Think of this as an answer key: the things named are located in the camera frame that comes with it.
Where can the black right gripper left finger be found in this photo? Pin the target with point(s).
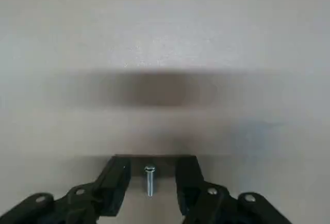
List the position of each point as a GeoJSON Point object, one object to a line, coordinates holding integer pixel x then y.
{"type": "Point", "coordinates": [103, 190]}

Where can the silver metal screw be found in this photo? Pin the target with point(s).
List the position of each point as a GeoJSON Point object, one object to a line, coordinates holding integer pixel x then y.
{"type": "Point", "coordinates": [149, 181]}

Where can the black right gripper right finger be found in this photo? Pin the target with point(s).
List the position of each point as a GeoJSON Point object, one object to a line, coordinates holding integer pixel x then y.
{"type": "Point", "coordinates": [196, 195]}

